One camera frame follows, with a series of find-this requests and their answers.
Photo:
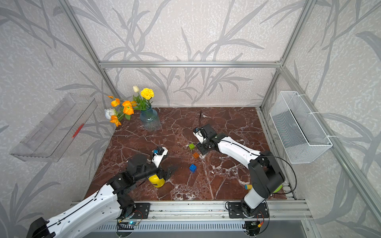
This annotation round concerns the artificial flower bouquet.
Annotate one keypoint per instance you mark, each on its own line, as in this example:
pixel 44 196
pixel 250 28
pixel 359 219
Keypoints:
pixel 125 110

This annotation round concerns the white wire basket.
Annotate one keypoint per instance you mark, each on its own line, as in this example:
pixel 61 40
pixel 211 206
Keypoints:
pixel 302 136

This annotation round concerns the clear plastic wall shelf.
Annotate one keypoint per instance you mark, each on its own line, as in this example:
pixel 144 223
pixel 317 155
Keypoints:
pixel 50 139

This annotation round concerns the blue glass vase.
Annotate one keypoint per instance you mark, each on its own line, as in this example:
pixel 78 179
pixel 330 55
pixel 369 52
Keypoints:
pixel 150 119

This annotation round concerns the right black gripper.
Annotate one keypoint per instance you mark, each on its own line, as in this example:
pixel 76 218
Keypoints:
pixel 201 149

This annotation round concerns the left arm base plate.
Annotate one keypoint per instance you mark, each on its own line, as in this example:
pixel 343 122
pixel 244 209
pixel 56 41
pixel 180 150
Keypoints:
pixel 138 211

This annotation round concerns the aluminium front rail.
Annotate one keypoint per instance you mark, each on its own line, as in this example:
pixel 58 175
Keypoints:
pixel 219 210

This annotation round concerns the dark blue small lego brick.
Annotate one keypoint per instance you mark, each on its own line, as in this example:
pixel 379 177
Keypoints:
pixel 192 168

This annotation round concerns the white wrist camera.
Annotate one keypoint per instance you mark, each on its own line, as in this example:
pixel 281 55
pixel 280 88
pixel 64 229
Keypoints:
pixel 198 134
pixel 158 155

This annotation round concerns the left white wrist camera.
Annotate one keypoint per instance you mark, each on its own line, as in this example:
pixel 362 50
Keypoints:
pixel 158 155

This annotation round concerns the red marker pen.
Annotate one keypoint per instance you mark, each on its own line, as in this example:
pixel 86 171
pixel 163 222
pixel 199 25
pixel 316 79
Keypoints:
pixel 78 130

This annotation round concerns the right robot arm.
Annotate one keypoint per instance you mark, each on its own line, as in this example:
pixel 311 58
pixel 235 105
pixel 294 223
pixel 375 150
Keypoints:
pixel 265 172

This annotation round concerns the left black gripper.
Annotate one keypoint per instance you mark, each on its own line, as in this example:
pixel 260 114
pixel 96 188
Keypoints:
pixel 165 174

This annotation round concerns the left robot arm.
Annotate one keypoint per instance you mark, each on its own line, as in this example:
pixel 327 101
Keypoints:
pixel 111 201

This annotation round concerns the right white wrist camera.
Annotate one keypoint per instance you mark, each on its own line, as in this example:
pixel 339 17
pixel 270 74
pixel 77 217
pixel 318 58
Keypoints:
pixel 198 134

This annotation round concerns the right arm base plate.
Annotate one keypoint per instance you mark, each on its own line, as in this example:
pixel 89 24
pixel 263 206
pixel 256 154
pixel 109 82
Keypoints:
pixel 236 211

